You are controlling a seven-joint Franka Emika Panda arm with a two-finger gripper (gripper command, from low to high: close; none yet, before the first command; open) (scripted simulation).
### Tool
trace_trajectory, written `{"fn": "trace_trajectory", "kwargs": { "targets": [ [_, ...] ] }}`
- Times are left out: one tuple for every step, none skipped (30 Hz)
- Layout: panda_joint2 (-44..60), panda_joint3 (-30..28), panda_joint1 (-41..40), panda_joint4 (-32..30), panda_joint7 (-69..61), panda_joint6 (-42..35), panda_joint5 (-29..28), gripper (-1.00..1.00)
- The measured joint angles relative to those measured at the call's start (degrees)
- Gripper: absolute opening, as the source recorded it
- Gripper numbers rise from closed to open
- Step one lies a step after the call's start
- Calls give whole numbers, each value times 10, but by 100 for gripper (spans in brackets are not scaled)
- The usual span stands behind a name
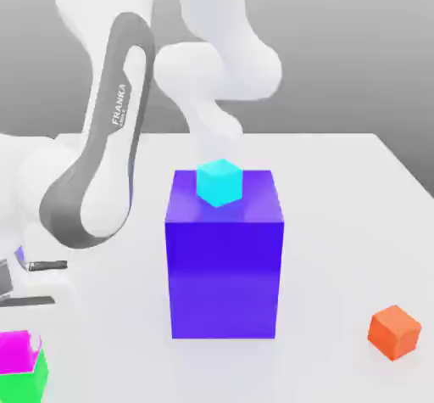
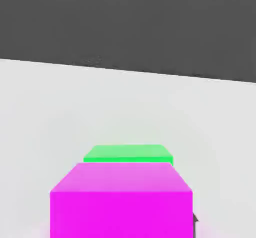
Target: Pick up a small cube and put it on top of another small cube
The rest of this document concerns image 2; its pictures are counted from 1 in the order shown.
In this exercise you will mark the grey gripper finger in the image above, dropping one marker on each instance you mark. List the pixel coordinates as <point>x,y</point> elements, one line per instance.
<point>194,225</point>

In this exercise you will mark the small magenta cube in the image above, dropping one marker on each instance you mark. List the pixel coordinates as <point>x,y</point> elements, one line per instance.
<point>121,208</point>

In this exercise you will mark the small green cube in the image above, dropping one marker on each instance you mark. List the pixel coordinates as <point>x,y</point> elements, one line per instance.
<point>128,152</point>

